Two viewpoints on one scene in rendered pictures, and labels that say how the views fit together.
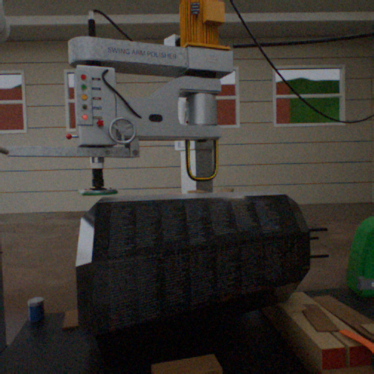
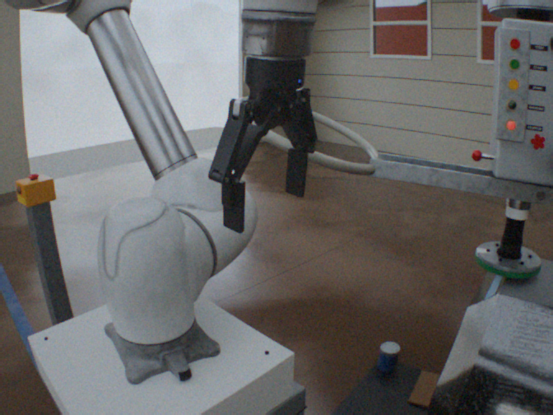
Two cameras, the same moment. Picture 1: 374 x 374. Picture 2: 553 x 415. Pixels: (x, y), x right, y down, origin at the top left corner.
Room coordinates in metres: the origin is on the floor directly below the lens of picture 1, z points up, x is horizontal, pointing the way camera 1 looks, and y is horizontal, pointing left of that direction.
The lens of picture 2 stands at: (0.69, 0.23, 1.37)
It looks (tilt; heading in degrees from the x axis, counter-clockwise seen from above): 18 degrees down; 46
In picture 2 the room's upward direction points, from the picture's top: straight up
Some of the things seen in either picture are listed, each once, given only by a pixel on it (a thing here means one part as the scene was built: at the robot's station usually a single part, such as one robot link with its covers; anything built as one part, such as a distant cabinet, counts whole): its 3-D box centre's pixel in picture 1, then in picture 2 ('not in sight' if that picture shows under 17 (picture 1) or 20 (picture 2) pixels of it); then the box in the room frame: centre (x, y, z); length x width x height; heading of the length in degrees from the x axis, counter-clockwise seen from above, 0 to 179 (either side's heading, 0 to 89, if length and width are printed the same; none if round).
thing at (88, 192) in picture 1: (98, 191); (508, 257); (1.88, 0.46, 0.90); 0.22 x 0.22 x 0.04
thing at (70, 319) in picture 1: (72, 318); (425, 388); (2.16, 0.74, 0.02); 0.25 x 0.10 x 0.01; 15
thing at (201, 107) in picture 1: (200, 111); not in sight; (2.12, -0.15, 1.37); 0.19 x 0.19 x 0.20
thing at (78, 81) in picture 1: (84, 97); (512, 85); (1.74, 0.49, 1.40); 0.08 x 0.03 x 0.28; 112
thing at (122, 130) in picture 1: (121, 131); not in sight; (1.81, 0.31, 1.22); 0.15 x 0.10 x 0.15; 112
